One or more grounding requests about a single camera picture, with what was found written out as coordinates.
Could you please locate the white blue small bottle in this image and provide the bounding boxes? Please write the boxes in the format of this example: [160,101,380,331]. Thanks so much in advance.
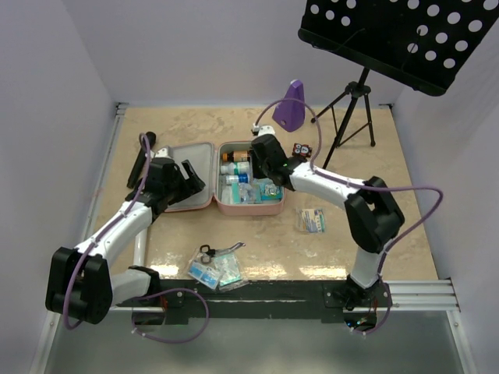
[225,174,250,185]

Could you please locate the pink medicine kit case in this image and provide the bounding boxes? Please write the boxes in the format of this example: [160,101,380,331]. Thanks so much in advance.
[166,141,285,217]

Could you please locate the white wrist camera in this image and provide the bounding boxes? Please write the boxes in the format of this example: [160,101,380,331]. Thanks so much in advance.
[154,146,172,158]
[251,124,275,137]

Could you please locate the white tube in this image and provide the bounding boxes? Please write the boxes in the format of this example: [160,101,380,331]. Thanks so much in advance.
[133,229,147,266]

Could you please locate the black handled scissors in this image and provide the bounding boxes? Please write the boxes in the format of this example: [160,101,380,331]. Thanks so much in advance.
[200,242,246,258]

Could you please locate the blue white sachet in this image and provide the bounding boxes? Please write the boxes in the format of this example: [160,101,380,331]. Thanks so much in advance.
[188,260,222,290]

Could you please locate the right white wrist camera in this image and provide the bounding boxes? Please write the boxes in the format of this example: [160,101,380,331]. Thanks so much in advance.
[251,124,275,137]

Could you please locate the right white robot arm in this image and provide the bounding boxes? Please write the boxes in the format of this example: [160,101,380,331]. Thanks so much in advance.
[251,134,405,306]

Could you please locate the white green bottle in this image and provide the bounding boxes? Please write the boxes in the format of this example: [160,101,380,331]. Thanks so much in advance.
[220,161,250,175]

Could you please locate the owl pattern block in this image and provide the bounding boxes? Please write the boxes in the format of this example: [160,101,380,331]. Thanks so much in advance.
[292,143,313,159]

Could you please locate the black microphone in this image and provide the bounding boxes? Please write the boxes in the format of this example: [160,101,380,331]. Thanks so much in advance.
[126,132,157,189]

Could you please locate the teal topped zip bag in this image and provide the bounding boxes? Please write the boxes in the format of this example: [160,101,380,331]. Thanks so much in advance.
[232,183,261,205]

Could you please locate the bandage packet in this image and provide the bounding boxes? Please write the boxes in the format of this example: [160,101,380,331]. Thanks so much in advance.
[296,208,326,234]

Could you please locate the brown medicine bottle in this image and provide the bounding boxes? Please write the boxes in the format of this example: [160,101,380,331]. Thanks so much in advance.
[221,150,250,163]

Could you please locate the black music stand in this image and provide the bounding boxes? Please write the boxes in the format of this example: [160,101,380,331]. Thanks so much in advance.
[298,1,498,171]

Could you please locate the large blue packet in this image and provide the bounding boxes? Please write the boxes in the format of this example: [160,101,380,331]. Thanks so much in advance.
[253,178,283,202]

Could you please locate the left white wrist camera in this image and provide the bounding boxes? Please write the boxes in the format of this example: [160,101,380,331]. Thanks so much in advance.
[154,146,172,158]

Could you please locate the purple metronome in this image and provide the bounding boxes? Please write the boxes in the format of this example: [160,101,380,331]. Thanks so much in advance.
[272,79,306,132]

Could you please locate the teal blister pack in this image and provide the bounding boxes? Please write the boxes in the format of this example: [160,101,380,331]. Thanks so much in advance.
[214,253,247,292]

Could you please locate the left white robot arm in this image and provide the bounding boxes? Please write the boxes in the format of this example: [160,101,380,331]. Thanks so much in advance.
[45,157,205,324]

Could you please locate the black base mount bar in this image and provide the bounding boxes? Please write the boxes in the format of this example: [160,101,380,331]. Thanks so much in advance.
[116,278,395,326]

